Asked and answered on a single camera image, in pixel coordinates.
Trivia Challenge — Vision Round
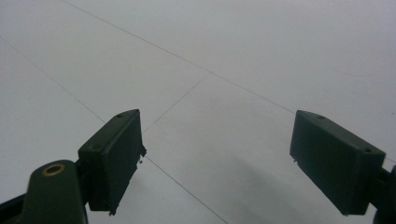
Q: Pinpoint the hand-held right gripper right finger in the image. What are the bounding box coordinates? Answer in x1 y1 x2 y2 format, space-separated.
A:
289 109 388 217

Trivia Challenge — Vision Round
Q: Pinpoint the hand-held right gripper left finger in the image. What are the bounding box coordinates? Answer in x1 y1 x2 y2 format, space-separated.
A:
77 108 148 217

